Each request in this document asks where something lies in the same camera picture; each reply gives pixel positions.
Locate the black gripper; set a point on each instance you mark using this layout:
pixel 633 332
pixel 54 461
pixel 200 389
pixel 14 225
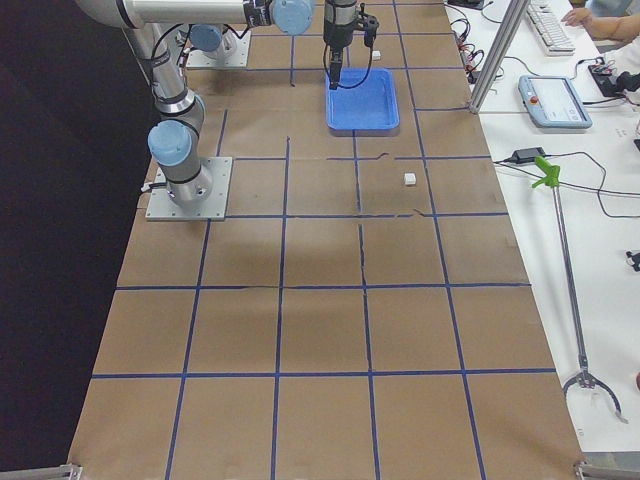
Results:
pixel 338 33

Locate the blue plastic tray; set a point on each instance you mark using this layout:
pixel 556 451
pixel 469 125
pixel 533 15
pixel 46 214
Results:
pixel 371 109

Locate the person hand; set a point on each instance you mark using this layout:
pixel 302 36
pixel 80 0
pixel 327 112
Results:
pixel 578 17

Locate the black power adapter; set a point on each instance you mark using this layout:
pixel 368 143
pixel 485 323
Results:
pixel 527 155

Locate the white keyboard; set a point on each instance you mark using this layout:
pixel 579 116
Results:
pixel 548 30

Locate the teach pendant tablet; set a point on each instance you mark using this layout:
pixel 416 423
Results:
pixel 552 102

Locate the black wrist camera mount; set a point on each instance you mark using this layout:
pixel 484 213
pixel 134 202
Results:
pixel 368 24

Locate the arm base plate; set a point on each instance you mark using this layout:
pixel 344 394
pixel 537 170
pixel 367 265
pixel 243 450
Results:
pixel 204 197
pixel 232 53

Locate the aluminium frame post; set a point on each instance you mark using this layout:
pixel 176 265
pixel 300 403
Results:
pixel 505 34

